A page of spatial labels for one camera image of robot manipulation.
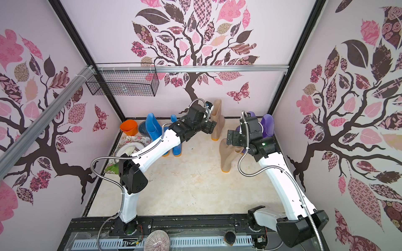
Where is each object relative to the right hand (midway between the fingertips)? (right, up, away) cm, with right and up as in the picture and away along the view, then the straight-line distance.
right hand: (239, 133), depth 74 cm
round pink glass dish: (-38, -48, -5) cm, 61 cm away
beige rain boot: (-3, -11, +17) cm, 20 cm away
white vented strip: (-28, -50, -4) cm, 57 cm away
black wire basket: (-67, +34, +21) cm, 78 cm away
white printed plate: (-61, -9, +28) cm, 67 cm away
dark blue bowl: (-61, +3, +34) cm, 69 cm away
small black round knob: (-6, -42, -12) cm, 44 cm away
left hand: (-14, +6, +9) cm, 18 cm away
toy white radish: (-70, -20, +16) cm, 74 cm away
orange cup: (-71, +4, +38) cm, 81 cm away
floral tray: (-59, -5, +33) cm, 67 cm away
